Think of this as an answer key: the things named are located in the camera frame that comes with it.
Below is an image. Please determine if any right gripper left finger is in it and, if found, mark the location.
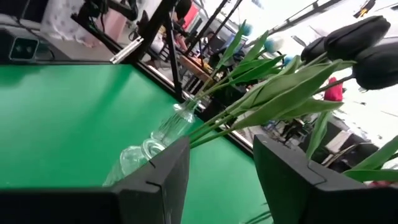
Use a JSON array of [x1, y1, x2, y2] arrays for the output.
[[0, 136, 192, 224]]

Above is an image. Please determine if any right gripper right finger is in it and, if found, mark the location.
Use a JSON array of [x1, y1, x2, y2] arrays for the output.
[[253, 134, 398, 224]]

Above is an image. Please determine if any red artificial tulip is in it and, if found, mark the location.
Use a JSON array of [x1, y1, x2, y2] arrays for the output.
[[306, 77, 345, 160], [343, 169, 398, 188]]

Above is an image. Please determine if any ribbed clear glass vase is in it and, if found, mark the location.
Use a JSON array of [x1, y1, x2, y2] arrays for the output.
[[150, 95, 201, 147]]

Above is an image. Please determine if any light blue artificial tulip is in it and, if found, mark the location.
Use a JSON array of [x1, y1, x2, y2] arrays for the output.
[[198, 30, 285, 97], [194, 20, 254, 100], [198, 54, 302, 100]]

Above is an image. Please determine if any diamond-pattern clear glass vase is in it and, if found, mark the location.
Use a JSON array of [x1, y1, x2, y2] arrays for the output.
[[102, 138, 167, 187]]

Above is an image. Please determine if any green table mat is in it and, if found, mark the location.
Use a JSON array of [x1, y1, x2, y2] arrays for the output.
[[0, 63, 274, 224]]

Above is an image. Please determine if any silver metal bracket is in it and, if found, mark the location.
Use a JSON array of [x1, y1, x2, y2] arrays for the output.
[[109, 35, 146, 65]]

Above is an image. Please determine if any black diagonal frame strut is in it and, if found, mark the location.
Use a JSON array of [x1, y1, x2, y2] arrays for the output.
[[163, 12, 185, 103]]

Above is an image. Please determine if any table-level camera box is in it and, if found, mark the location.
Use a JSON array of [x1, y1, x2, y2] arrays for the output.
[[0, 29, 71, 65]]

